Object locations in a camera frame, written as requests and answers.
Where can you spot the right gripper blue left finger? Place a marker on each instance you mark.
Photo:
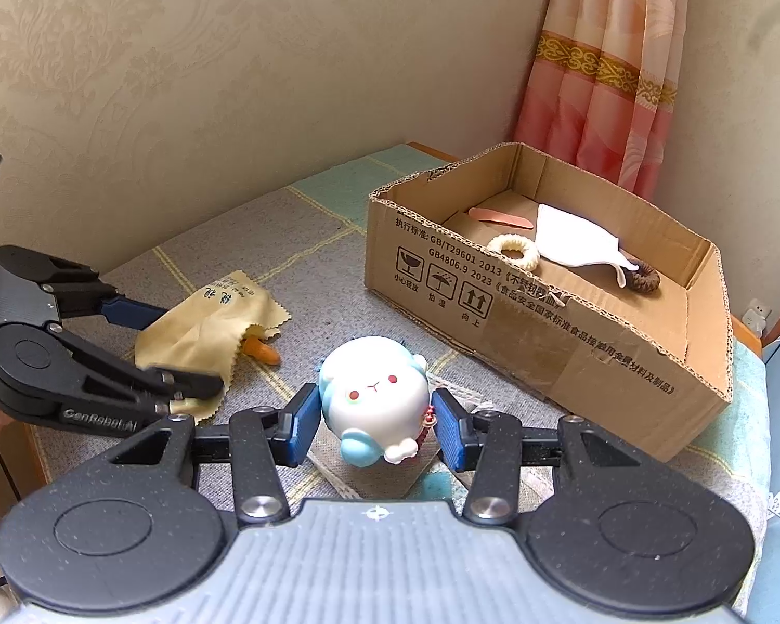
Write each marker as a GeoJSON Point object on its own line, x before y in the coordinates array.
{"type": "Point", "coordinates": [296, 426]}

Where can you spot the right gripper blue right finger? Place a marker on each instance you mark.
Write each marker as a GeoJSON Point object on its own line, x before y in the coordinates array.
{"type": "Point", "coordinates": [461, 442]}

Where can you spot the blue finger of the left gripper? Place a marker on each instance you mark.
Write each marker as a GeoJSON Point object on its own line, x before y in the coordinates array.
{"type": "Point", "coordinates": [78, 290]}
{"type": "Point", "coordinates": [102, 381]}

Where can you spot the white blue plush toy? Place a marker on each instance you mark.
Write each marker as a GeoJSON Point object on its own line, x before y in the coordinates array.
{"type": "Point", "coordinates": [376, 399]}

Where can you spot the small orange carrot toy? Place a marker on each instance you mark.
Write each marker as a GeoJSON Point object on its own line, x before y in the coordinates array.
{"type": "Point", "coordinates": [259, 350]}

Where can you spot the yellow lens cleaning cloth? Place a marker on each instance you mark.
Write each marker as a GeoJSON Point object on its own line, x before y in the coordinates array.
{"type": "Point", "coordinates": [204, 334]}

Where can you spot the pink adhesive bandage strip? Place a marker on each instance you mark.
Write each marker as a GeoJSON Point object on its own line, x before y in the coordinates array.
{"type": "Point", "coordinates": [499, 217]}

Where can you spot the cardboard box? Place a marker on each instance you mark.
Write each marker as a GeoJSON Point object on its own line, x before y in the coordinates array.
{"type": "Point", "coordinates": [656, 369]}

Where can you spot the pink patterned curtain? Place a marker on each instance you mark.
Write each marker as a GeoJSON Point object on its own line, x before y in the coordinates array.
{"type": "Point", "coordinates": [603, 85]}

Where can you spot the white wall socket charger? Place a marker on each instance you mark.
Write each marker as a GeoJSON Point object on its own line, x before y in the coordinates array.
{"type": "Point", "coordinates": [756, 317]}

